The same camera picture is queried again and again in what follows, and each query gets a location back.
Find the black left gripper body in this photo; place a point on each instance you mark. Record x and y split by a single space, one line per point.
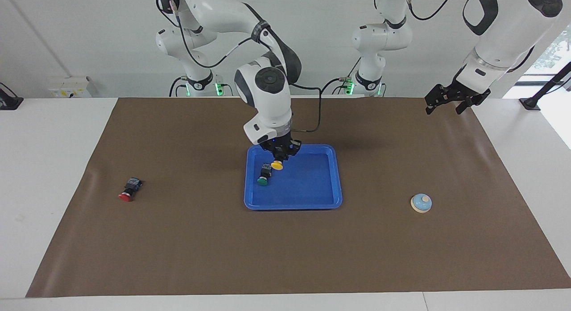
464 92

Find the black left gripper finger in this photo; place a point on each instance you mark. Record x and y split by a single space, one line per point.
432 105
464 106

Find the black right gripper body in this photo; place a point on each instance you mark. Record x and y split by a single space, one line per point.
281 147

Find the yellow push button switch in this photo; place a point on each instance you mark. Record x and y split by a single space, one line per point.
277 166

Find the green push button switch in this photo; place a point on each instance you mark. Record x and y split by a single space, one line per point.
263 181

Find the red push button switch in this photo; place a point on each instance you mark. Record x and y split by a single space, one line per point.
126 196

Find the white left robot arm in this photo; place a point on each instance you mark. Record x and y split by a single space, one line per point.
504 30

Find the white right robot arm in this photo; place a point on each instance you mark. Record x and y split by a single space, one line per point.
267 97

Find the blue plastic tray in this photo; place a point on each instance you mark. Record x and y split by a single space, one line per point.
312 186

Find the light blue call bell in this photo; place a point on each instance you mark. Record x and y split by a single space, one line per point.
420 205

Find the black angled stand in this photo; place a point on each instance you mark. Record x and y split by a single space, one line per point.
531 102

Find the bright window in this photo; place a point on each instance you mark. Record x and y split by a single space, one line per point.
557 52

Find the brown table mat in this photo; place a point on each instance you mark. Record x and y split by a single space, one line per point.
178 248

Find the white wall outlet box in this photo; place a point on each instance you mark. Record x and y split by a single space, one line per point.
69 88

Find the black clamp mount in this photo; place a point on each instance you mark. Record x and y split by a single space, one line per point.
10 101

